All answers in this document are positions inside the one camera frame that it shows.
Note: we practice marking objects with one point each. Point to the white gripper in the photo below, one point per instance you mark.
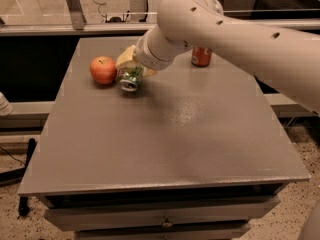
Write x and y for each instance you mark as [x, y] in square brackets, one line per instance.
[142, 58]

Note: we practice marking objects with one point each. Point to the green soda can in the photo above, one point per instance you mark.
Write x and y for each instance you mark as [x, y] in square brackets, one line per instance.
[129, 79]

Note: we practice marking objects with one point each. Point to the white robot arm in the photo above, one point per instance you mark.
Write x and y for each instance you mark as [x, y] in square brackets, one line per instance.
[286, 60]

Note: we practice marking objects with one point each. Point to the red apple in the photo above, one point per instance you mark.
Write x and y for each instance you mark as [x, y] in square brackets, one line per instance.
[103, 70]

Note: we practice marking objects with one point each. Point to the orange soda can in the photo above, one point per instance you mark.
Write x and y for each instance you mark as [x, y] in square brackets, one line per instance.
[201, 57]

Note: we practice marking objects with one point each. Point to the grey drawer cabinet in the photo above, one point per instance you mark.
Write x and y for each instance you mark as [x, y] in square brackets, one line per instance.
[200, 147]

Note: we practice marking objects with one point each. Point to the white object at left edge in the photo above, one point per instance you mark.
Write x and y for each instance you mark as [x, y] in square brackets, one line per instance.
[5, 107]

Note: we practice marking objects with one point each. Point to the drawer knob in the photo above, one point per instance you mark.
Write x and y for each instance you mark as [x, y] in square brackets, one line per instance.
[166, 223]

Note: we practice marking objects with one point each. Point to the black stand base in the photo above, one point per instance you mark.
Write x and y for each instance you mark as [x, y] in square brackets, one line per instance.
[16, 175]

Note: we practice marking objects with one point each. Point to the metal railing frame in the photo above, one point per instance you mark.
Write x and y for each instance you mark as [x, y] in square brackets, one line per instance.
[89, 17]

